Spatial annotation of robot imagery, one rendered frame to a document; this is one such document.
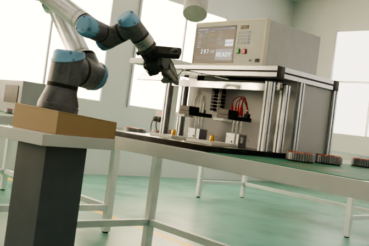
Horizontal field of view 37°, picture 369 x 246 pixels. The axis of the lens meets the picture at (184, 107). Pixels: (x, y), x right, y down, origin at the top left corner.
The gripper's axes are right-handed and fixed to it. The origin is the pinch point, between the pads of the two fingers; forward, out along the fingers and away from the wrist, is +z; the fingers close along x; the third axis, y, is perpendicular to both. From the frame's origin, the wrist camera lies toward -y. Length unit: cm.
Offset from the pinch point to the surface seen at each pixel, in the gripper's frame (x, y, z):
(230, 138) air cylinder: 1.2, -5.8, 34.9
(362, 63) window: -582, 76, 444
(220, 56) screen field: -30.5, -6.3, 13.4
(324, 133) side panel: -16, -37, 60
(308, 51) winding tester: -42, -39, 34
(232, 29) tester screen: -36.5, -15.3, 6.3
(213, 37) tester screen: -39.3, -4.2, 7.9
